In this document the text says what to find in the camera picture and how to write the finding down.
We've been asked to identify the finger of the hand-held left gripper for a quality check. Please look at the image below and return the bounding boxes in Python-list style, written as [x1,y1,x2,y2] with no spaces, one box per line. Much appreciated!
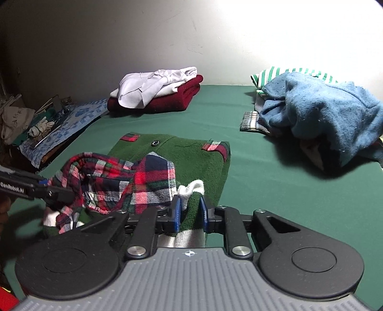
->
[34,176,76,207]

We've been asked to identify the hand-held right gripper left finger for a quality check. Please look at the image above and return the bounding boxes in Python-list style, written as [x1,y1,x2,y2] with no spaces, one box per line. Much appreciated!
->
[80,194,182,260]

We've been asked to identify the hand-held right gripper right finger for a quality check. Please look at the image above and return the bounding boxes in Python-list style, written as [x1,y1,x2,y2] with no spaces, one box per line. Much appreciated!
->
[198,194,302,259]

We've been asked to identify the green cardigan with white stripes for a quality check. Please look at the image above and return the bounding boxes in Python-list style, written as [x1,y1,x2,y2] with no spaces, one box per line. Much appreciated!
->
[42,133,231,249]

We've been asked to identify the red plaid shirt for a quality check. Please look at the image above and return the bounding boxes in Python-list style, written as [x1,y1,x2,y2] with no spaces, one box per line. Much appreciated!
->
[42,152,177,235]

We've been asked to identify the brown wooden stand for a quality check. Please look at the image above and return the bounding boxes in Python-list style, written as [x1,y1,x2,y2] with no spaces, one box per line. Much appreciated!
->
[37,140,78,172]

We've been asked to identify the white gloves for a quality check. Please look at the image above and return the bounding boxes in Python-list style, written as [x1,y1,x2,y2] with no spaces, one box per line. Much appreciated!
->
[28,117,56,139]

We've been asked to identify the beige bag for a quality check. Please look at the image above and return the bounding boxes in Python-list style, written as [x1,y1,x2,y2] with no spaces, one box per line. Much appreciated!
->
[1,106,36,145]

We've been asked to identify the blue patterned cloth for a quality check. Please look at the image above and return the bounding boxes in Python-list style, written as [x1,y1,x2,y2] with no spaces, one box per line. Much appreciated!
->
[19,99,109,168]

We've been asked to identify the dark green cloth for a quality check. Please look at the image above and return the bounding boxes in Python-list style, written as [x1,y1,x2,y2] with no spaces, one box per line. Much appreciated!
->
[12,108,57,147]

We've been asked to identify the grey striped knit garment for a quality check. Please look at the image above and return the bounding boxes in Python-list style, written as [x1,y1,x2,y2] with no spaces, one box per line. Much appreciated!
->
[240,111,273,133]

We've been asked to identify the dark red sweater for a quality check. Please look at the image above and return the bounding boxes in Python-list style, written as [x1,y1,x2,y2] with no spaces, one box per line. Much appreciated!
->
[107,75,204,114]

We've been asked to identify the green white striped shirt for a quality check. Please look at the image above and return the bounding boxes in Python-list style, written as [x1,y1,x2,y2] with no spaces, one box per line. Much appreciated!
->
[251,66,342,99]

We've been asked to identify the blue sweater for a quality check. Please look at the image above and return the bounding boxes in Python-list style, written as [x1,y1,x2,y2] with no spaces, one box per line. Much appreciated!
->
[259,72,383,168]

